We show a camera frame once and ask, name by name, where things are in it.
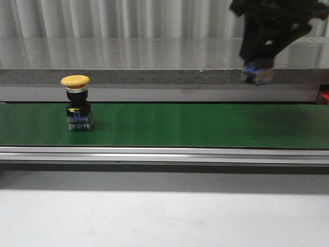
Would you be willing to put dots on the green conveyor belt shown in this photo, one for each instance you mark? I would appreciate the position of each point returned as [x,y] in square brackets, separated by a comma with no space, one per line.
[170,124]

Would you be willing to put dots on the white pleated curtain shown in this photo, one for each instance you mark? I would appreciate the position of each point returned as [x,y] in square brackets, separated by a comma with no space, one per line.
[119,19]

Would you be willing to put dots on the red plastic tray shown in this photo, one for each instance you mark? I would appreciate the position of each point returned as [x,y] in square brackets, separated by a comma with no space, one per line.
[323,97]

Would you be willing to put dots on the grey granite counter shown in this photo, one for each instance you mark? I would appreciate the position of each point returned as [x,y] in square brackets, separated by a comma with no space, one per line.
[157,70]

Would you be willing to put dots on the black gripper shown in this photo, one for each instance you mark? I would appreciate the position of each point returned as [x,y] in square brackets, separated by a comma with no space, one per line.
[270,26]

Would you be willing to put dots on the aluminium conveyor rail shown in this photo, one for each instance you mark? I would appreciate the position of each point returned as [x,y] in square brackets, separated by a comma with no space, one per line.
[166,155]

